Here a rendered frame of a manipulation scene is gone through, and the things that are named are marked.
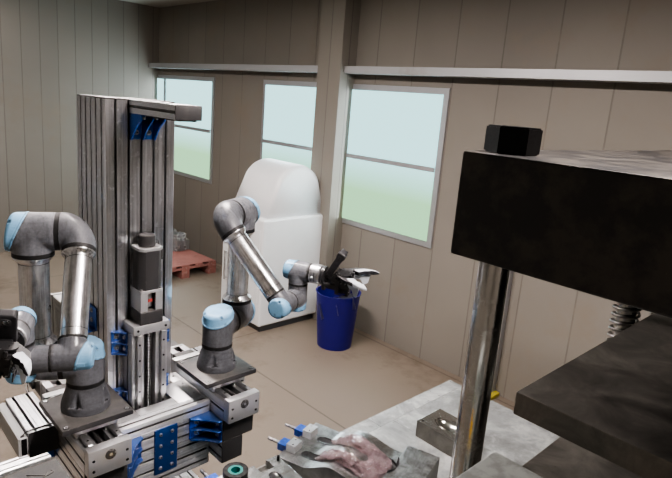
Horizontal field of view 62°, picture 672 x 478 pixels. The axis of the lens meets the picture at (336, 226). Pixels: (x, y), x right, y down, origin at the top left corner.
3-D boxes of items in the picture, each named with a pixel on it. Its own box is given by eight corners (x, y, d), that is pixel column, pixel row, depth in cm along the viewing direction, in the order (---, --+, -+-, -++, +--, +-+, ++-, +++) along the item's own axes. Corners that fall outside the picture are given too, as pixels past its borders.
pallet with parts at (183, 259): (217, 273, 660) (218, 244, 653) (147, 285, 600) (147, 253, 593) (166, 248, 747) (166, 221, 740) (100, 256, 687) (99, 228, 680)
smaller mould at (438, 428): (415, 435, 224) (417, 420, 223) (437, 423, 234) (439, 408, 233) (456, 461, 210) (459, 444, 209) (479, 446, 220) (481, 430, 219)
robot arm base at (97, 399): (53, 402, 185) (52, 374, 183) (100, 388, 195) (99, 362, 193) (70, 422, 174) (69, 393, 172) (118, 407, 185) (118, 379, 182)
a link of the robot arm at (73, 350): (102, 224, 181) (94, 375, 158) (64, 223, 178) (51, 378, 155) (99, 205, 171) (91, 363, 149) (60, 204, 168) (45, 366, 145)
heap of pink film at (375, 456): (310, 462, 193) (311, 442, 191) (335, 437, 208) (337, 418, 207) (378, 492, 181) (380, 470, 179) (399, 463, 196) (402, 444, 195)
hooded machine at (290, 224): (260, 336, 497) (269, 167, 465) (216, 312, 543) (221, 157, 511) (323, 316, 554) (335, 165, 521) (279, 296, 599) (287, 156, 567)
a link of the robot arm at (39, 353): (48, 384, 149) (47, 346, 147) (0, 388, 146) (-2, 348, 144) (53, 370, 157) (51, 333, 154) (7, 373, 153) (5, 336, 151)
